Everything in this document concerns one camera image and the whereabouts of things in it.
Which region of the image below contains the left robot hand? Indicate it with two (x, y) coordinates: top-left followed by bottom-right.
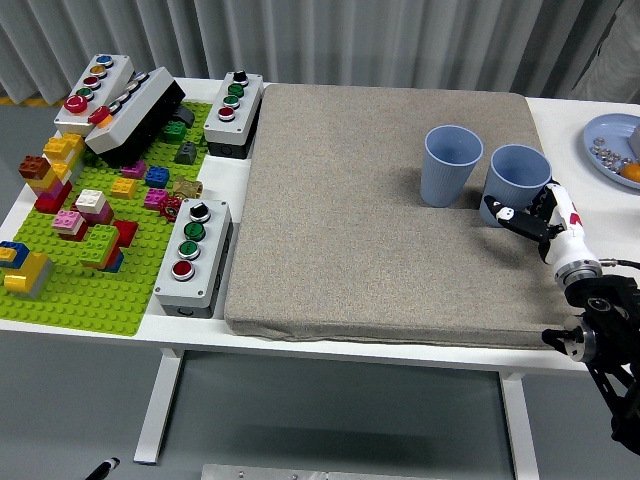
(82, 456), (121, 480)

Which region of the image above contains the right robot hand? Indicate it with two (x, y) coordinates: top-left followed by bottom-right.
(483, 182), (601, 272)

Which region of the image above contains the blue ribbed plastic cup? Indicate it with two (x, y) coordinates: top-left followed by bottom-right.
(419, 124), (485, 208)
(479, 144), (553, 229)

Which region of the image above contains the white table leg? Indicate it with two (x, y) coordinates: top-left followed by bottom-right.
(133, 348), (185, 466)
(498, 372), (540, 480)

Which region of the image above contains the blue plate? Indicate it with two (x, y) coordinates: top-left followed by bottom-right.
(582, 113), (640, 190)

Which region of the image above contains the green brick baseplate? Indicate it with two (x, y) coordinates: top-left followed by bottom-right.
(0, 101), (214, 337)

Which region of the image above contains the person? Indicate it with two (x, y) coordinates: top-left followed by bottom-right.
(574, 0), (640, 101)

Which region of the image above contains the blue yellow grey brick stack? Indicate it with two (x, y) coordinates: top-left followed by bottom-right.
(0, 240), (55, 300)

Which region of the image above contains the grey-brown fabric mat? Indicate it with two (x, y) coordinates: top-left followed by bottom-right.
(223, 83), (576, 350)

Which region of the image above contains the green orange brick stack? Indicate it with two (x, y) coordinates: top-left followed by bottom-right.
(79, 223), (126, 274)

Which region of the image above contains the red toy brick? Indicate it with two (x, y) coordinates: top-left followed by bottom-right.
(113, 219), (140, 249)

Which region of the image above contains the grey four-button control box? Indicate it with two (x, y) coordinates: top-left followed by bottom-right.
(203, 71), (265, 160)
(153, 198), (234, 319)

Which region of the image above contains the pink-topped brick stack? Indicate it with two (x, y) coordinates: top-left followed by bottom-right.
(52, 208), (90, 243)

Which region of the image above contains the white-topped magenta brick stack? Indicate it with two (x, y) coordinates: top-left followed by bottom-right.
(74, 188), (116, 226)

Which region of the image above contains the yellow toy brick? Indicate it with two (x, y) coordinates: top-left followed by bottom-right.
(110, 177), (138, 200)

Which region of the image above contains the brown yellow red brick tower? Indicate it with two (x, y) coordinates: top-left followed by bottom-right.
(18, 132), (87, 215)

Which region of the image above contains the blue toy brick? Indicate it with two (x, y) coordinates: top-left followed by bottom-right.
(144, 165), (171, 190)

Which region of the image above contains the grey pleated curtain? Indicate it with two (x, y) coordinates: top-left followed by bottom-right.
(0, 0), (640, 106)

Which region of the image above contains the green toy brick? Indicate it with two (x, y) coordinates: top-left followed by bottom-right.
(162, 120), (188, 145)

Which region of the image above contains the long grey button control box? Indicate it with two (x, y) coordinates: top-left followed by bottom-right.
(84, 67), (187, 168)

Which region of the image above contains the black curved toy piece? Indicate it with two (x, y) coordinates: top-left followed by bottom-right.
(169, 106), (196, 129)

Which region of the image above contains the grey five-button control box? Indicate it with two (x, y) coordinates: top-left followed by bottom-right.
(53, 53), (135, 136)

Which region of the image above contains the brass valve with red handle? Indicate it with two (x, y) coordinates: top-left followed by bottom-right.
(159, 175), (204, 221)

